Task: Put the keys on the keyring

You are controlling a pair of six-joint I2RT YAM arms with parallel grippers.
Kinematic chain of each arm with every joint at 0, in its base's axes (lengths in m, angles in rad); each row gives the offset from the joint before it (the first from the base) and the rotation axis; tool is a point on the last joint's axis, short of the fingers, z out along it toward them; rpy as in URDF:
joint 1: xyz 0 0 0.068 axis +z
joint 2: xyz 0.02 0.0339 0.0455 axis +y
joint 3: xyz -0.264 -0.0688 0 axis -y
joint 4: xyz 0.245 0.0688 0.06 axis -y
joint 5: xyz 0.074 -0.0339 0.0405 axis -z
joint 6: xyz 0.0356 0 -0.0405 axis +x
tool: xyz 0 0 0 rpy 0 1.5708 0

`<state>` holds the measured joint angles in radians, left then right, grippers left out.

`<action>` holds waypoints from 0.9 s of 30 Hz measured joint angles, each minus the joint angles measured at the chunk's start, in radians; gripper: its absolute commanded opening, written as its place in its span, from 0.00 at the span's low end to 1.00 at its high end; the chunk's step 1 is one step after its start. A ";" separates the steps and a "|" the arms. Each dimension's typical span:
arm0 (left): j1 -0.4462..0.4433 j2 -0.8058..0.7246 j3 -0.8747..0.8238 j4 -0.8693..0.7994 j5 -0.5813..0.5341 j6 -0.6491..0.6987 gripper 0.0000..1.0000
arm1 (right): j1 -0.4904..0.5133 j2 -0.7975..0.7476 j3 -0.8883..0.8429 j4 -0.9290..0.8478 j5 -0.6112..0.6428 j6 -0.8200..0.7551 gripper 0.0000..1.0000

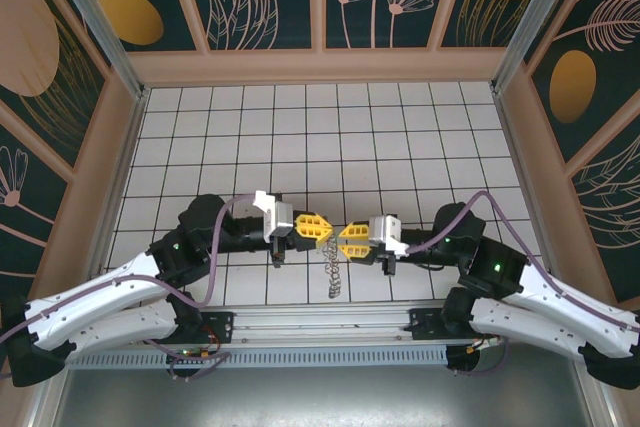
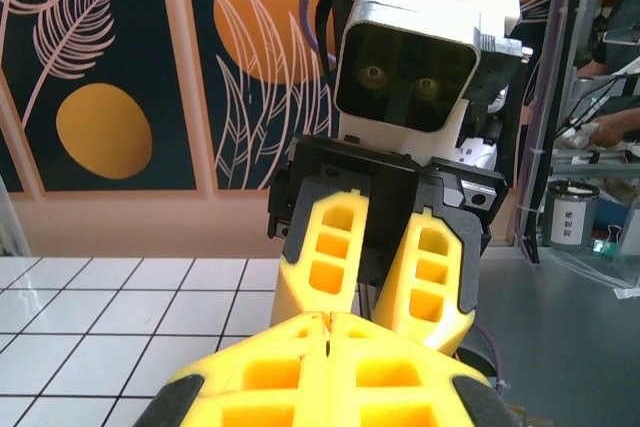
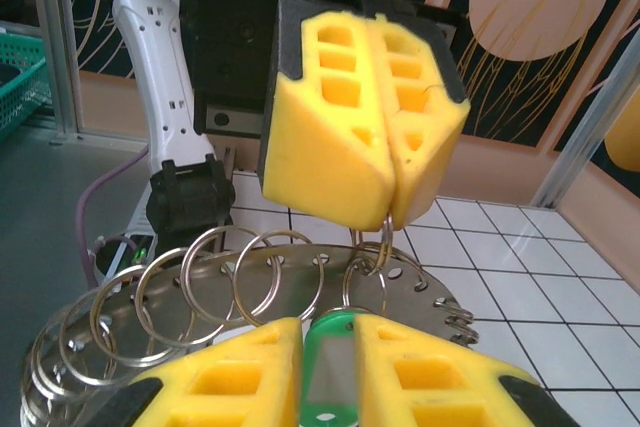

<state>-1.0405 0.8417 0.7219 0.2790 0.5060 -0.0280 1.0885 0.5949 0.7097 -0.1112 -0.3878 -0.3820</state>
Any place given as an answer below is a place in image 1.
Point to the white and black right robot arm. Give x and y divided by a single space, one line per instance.
550 307

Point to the small electronics board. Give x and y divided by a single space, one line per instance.
187 353

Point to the grey metal panel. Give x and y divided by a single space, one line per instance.
320 397

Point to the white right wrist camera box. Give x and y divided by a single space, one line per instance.
387 232

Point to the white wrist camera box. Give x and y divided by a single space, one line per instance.
387 232
277 214

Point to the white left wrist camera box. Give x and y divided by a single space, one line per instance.
277 214

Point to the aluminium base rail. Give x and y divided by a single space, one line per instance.
320 322

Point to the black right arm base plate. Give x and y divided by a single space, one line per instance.
427 324

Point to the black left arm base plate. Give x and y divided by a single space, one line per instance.
215 324

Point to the aluminium side rail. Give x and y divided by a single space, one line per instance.
131 147
514 147

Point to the aluminium corner post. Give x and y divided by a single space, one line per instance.
100 22
538 22

